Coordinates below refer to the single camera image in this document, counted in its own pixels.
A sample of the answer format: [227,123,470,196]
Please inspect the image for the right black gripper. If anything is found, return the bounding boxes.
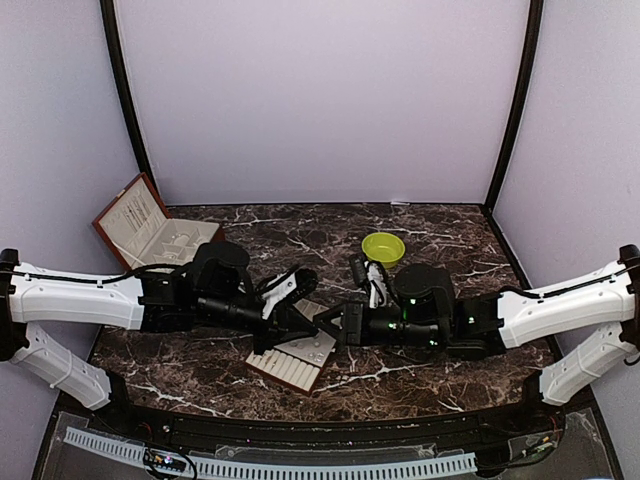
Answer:
[312,300,445,348]

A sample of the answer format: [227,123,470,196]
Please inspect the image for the black front rail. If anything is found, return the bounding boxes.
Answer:
[94,376,566,458]

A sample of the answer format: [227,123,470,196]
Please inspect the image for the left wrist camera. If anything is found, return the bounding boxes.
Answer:
[257,267,318,320]

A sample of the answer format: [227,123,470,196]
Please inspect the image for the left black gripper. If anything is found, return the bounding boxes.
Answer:
[197,292,320,357]

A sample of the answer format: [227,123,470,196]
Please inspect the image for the green plastic bowl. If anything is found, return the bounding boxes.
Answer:
[361,232,406,270]

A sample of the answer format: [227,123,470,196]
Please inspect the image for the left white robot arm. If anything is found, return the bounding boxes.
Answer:
[1,241,318,436]

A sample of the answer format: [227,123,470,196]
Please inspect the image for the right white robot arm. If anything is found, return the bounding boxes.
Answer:
[314,244,639,434]

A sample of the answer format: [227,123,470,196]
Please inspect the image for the brown wooden jewelry box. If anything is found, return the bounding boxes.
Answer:
[92,173,225,270]

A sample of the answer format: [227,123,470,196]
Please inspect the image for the beige jewelry tray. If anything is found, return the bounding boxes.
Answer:
[245,330,336,395]

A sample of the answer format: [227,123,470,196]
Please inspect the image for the white slotted cable duct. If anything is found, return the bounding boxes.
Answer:
[63,427,478,479]

